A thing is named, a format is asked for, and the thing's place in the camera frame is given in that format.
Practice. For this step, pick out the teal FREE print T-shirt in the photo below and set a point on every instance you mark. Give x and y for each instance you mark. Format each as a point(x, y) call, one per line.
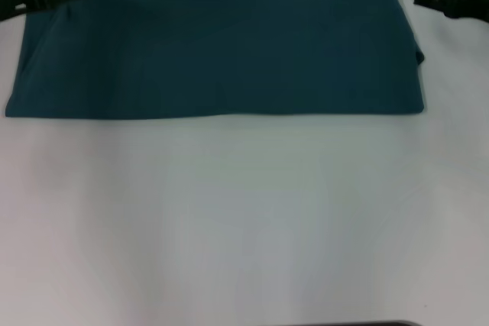
point(229, 47)

